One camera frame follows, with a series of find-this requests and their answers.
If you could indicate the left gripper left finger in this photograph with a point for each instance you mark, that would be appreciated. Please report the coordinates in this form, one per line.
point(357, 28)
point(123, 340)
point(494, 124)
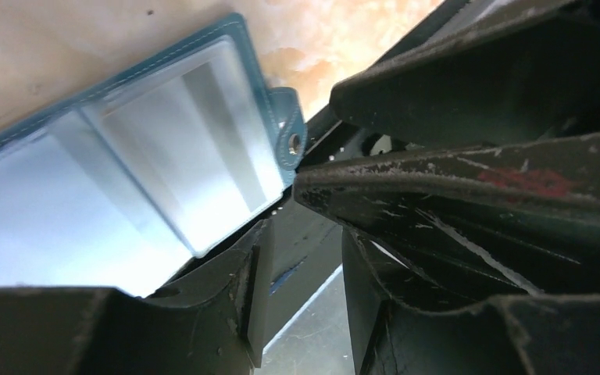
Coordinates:
point(102, 330)

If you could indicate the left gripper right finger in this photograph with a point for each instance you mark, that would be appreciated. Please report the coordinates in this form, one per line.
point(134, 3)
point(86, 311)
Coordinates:
point(402, 325)

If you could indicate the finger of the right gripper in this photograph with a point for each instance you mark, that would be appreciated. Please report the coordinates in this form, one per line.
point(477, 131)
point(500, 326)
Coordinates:
point(527, 71)
point(475, 222)

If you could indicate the blue leather card holder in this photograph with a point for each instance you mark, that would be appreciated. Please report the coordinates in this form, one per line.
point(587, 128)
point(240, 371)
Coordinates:
point(126, 182)

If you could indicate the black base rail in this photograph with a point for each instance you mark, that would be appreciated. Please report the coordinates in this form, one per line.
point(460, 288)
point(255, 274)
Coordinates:
point(295, 247)

